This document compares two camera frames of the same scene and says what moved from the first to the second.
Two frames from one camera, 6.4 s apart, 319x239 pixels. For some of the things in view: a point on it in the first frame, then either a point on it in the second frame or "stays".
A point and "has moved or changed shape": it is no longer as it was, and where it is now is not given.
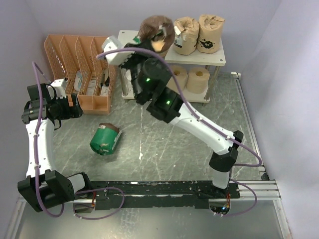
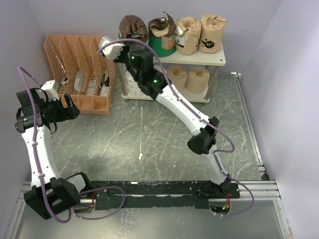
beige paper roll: (198, 79) stays
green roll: (159, 31) has moved or changed shape
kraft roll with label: (187, 33) stays
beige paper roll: (180, 72) stays
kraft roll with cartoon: (210, 34) stays
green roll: (105, 138) to (132, 27)
